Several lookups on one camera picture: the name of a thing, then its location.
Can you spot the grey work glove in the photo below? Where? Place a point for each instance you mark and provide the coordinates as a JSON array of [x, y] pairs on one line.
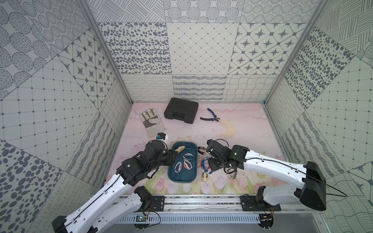
[[152, 122]]

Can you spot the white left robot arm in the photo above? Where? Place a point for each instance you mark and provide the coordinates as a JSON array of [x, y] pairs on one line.
[[100, 212]]

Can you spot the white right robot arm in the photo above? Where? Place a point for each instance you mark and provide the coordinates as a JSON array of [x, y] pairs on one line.
[[303, 183]]

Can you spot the aluminium mounting rail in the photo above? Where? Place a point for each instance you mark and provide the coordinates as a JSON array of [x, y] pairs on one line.
[[225, 203]]

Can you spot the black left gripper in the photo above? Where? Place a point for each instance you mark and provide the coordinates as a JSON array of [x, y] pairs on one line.
[[172, 154]]

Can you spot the teal storage tray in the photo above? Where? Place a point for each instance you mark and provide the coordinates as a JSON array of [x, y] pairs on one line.
[[184, 169]]

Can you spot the black plastic tool case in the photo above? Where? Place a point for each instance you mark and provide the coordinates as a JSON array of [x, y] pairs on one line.
[[182, 110]]

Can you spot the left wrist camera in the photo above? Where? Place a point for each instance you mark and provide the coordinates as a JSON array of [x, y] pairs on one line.
[[162, 136]]

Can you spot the cream leather strap watch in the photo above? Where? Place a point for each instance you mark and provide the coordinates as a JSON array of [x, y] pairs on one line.
[[180, 148]]

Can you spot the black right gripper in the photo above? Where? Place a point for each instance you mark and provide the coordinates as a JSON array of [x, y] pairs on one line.
[[213, 167]]

